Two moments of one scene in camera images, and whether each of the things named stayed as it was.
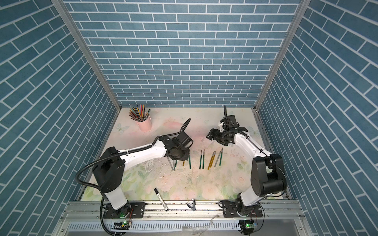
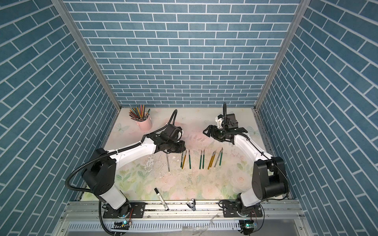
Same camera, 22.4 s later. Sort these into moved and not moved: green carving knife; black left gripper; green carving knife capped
Moved: black left gripper
Not moved: green carving knife capped; green carving knife
